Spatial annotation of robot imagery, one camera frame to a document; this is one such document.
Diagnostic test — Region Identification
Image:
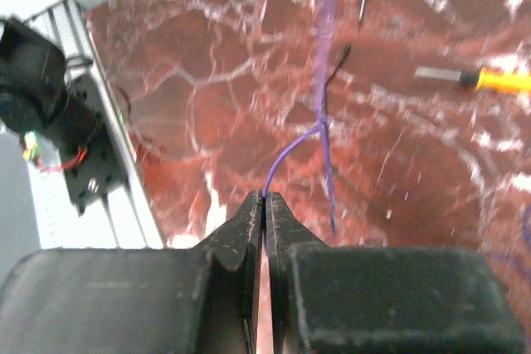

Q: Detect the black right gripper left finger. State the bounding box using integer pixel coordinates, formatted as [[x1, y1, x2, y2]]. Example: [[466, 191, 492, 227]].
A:
[[1, 191, 263, 353]]

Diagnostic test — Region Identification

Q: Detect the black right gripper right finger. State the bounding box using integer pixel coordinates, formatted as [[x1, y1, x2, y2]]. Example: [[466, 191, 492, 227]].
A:
[[265, 192, 525, 353]]

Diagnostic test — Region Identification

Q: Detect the thin purple wire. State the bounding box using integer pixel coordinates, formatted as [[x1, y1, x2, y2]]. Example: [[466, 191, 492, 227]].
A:
[[263, 0, 345, 235]]

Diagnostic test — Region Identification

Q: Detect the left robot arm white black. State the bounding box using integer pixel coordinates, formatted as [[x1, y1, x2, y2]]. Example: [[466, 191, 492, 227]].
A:
[[1, 17, 66, 133]]

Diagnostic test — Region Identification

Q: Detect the aluminium front rail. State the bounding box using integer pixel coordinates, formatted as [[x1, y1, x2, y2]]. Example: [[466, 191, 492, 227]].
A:
[[26, 0, 164, 249]]

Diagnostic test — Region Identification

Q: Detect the grey slotted cable duct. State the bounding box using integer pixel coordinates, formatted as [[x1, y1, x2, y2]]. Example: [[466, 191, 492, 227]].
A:
[[27, 163, 64, 249]]

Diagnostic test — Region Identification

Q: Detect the orange handled screwdriver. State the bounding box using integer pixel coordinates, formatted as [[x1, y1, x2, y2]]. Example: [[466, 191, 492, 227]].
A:
[[415, 66, 530, 93]]

